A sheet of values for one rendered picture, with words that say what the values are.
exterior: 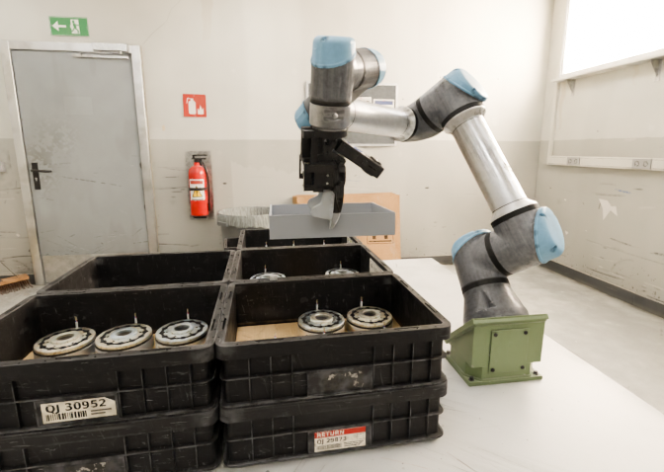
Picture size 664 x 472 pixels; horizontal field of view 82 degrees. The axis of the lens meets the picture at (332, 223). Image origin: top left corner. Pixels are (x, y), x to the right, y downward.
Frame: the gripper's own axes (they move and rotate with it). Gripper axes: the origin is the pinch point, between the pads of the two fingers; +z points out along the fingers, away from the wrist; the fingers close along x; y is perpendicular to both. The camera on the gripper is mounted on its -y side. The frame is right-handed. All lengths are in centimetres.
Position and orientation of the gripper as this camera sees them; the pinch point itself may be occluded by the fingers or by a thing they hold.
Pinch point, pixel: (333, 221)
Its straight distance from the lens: 81.5
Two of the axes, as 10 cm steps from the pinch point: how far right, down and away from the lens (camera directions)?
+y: -9.8, 0.4, -2.1
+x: 2.1, 4.5, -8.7
